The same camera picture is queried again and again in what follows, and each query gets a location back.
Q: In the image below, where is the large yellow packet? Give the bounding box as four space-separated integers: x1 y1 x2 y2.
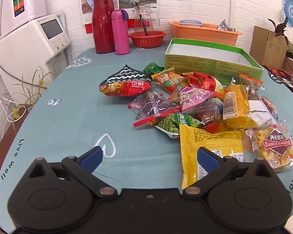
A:
179 124 246 190

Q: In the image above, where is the dark brown snack packet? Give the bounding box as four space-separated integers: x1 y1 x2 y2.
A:
194 99 224 127

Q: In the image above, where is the small green foil packet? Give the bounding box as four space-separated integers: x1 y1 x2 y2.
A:
143 63 164 76

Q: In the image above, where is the white snack packet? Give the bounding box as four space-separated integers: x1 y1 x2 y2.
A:
248 100 277 126

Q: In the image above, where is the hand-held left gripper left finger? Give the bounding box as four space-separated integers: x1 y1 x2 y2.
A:
27 146 118 198

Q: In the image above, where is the clear packet of yellow twists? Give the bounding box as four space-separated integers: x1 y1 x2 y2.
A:
243 123 293 173

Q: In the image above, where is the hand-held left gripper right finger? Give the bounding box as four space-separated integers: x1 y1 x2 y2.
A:
183 147 275 197

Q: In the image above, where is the dark stirring stick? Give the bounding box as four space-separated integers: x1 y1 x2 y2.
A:
135 2 149 36

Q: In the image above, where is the small brown cake packet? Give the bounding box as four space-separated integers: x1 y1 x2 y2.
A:
261 96 278 117

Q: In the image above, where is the blue plastic lid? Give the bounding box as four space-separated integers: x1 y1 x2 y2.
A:
179 19 204 27

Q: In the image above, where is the red thermos jug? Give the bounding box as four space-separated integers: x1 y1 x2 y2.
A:
91 0 118 54

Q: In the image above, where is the large cardboard box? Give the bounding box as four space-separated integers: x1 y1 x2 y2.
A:
249 25 290 69

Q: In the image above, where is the small cardboard box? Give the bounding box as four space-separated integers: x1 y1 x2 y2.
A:
282 57 293 73

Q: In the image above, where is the glass pitcher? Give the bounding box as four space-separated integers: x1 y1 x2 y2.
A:
134 5 160 33

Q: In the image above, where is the steel bowl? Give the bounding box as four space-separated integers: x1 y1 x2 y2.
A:
217 20 232 32

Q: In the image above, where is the teal printed tablecloth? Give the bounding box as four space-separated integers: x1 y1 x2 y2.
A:
0 43 293 227

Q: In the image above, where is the clear packet with orange strip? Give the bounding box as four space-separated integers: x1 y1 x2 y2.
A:
239 74 265 101

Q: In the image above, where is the red and yellow packet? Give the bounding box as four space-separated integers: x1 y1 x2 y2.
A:
182 72 224 93

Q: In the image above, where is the orange plastic tub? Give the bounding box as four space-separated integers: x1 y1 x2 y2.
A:
168 20 243 47

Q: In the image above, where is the red plastic basin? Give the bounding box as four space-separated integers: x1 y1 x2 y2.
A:
128 30 167 49

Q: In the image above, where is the pink thermos bottle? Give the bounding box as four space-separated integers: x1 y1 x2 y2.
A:
111 9 130 55

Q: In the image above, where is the green cardboard box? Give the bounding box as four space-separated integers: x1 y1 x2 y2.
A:
164 38 264 81

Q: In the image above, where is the purple leaf plant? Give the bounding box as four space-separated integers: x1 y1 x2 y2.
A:
267 17 290 45

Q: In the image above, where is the red wall sticker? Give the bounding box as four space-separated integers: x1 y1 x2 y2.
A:
84 19 137 34

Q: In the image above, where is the thin-leaf potted plant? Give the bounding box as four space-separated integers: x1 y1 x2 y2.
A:
5 67 55 132

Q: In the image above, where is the white machine with screen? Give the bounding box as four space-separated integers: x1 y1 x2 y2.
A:
0 13 72 103

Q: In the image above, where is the pink patterned cloth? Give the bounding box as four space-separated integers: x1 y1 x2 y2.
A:
262 65 293 90

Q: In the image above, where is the orange chips packet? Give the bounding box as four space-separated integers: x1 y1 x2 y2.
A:
151 67 189 94

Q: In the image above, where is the green pea packet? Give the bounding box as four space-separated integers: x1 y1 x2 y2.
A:
155 113 204 139

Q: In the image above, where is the pink snack packet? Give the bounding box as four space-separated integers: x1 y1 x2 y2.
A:
172 86 216 114

